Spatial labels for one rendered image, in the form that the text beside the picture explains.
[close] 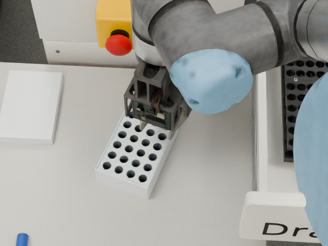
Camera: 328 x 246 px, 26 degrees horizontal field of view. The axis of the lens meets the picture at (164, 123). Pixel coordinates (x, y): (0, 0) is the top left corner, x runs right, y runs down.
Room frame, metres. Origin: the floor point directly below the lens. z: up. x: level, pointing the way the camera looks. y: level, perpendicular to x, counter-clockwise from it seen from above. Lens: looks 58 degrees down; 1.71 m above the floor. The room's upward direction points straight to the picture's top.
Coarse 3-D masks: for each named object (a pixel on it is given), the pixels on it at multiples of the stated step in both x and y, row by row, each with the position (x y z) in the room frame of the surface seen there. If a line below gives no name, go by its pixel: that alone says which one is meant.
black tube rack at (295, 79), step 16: (288, 64) 0.63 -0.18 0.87; (304, 64) 0.60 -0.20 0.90; (320, 64) 0.63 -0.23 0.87; (288, 80) 0.58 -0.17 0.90; (304, 80) 0.58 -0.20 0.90; (288, 96) 0.57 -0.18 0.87; (304, 96) 0.55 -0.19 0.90; (288, 112) 0.52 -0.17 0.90; (288, 128) 0.50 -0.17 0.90; (288, 160) 0.47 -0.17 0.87
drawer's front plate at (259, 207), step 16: (256, 192) 0.39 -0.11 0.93; (272, 192) 0.39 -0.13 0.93; (256, 208) 0.37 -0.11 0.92; (272, 208) 0.37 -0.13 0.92; (288, 208) 0.37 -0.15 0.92; (304, 208) 0.37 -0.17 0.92; (240, 224) 0.38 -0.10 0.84; (256, 224) 0.37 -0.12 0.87; (288, 224) 0.37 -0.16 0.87; (304, 224) 0.37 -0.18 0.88; (272, 240) 0.37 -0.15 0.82; (288, 240) 0.37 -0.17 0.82; (304, 240) 0.37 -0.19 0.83
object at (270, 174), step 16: (256, 80) 0.59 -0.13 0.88; (272, 80) 0.62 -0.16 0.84; (256, 96) 0.57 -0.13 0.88; (272, 96) 0.59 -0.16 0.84; (256, 112) 0.54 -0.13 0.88; (272, 112) 0.56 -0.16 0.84; (256, 128) 0.51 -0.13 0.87; (272, 128) 0.54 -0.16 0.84; (256, 144) 0.49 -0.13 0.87; (272, 144) 0.51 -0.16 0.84; (256, 160) 0.46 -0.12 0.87; (272, 160) 0.48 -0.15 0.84; (256, 176) 0.44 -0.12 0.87; (272, 176) 0.46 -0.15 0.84; (288, 176) 0.46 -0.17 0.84; (288, 192) 0.43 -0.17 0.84
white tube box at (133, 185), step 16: (128, 128) 0.56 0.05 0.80; (144, 128) 0.56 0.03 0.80; (160, 128) 0.56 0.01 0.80; (112, 144) 0.53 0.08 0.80; (128, 144) 0.53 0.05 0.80; (144, 144) 0.54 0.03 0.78; (160, 144) 0.53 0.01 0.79; (112, 160) 0.51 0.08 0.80; (128, 160) 0.51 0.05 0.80; (144, 160) 0.51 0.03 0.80; (160, 160) 0.51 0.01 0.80; (96, 176) 0.49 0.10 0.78; (112, 176) 0.48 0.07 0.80; (128, 176) 0.49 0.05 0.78; (144, 176) 0.48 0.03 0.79; (128, 192) 0.47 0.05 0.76; (144, 192) 0.46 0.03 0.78
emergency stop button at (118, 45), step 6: (114, 36) 0.66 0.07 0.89; (120, 36) 0.66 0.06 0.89; (108, 42) 0.65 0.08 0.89; (114, 42) 0.65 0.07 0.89; (120, 42) 0.65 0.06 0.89; (126, 42) 0.65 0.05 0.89; (108, 48) 0.65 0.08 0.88; (114, 48) 0.65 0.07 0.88; (120, 48) 0.65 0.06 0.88; (126, 48) 0.65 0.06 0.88; (114, 54) 0.65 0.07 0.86; (120, 54) 0.65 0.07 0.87
